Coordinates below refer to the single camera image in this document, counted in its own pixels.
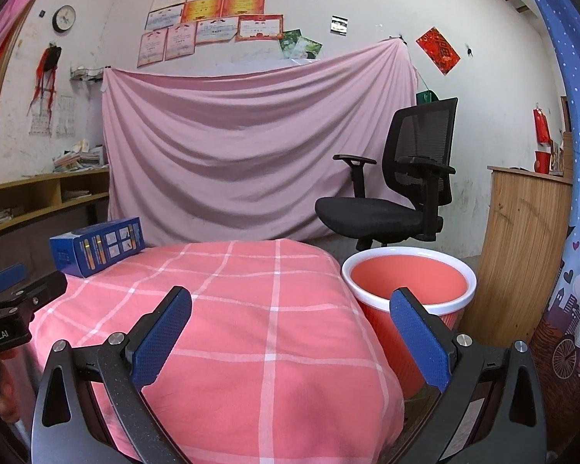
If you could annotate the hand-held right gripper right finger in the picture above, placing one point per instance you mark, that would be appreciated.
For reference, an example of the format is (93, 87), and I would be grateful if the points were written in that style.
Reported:
(418, 333)

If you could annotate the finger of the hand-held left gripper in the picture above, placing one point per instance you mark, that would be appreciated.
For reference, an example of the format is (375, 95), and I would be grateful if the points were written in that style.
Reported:
(7, 278)
(48, 286)

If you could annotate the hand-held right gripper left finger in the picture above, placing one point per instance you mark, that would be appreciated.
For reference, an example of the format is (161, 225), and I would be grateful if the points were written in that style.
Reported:
(162, 338)

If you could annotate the red bucket with white rim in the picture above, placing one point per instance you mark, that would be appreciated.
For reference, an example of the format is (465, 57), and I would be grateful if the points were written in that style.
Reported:
(406, 275)

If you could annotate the person's left hand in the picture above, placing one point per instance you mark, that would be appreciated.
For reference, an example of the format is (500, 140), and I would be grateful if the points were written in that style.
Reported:
(6, 391)

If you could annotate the blue cardboard box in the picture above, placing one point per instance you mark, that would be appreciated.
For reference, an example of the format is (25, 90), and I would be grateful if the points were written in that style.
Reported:
(96, 246)

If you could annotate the wooden shelf unit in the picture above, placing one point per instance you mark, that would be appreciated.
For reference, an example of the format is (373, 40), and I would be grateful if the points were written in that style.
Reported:
(38, 203)

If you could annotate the pink checked quilt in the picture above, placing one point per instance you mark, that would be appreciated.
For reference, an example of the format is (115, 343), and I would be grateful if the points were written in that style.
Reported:
(270, 338)

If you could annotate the black office chair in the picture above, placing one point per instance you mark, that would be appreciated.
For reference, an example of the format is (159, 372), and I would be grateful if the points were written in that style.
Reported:
(372, 212)

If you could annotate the wooden cabinet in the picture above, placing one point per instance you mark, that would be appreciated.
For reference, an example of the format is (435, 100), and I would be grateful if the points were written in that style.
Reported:
(517, 246)

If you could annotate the stack of papers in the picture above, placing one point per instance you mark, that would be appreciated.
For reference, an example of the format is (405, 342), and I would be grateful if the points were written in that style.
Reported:
(80, 157)

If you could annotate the pink hanging sheet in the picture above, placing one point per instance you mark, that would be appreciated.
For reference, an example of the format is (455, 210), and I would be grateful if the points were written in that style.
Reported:
(241, 145)

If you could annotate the red cup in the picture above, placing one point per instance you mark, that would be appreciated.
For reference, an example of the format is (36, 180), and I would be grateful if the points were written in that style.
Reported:
(542, 162)

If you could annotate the green sign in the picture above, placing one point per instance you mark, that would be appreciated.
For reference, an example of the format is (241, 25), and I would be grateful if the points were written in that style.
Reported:
(425, 96)

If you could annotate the blue dotted curtain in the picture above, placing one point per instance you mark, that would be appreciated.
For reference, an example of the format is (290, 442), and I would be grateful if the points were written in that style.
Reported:
(575, 154)

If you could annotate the red hanging ornament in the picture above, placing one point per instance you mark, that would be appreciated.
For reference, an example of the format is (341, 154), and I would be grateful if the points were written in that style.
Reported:
(541, 125)

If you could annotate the green photo print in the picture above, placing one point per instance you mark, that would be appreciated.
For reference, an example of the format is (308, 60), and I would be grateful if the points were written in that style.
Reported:
(288, 38)
(309, 49)

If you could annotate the small black and white card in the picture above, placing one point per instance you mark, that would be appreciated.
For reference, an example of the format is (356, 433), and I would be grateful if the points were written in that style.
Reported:
(339, 25)

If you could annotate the white wall calendar sheets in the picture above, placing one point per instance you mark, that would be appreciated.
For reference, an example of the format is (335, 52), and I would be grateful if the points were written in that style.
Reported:
(53, 118)

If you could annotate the red tassel wall ornament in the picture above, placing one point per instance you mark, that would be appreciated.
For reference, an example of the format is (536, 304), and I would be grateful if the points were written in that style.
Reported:
(46, 72)

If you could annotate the round wall clock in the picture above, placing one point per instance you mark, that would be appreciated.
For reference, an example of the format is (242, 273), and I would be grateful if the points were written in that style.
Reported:
(64, 18)

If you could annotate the red paper wall decoration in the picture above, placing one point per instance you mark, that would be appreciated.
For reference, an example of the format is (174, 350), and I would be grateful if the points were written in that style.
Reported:
(438, 51)

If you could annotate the group of wall certificates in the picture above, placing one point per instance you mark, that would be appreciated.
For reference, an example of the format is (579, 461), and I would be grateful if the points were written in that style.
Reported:
(217, 19)

